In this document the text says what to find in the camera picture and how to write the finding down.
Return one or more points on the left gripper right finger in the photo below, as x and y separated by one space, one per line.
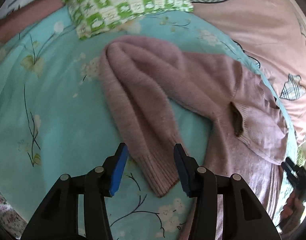
244 217

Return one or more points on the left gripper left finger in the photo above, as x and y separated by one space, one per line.
74 207

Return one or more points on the purple knit sweater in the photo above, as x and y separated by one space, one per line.
140 75

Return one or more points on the person's right hand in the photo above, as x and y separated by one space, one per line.
293 208

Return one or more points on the teal floral bed sheet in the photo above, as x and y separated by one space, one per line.
54 118

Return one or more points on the pink quilt with plaid hearts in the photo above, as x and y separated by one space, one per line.
274 33

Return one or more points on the green white checkered pillow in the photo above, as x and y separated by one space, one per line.
92 17

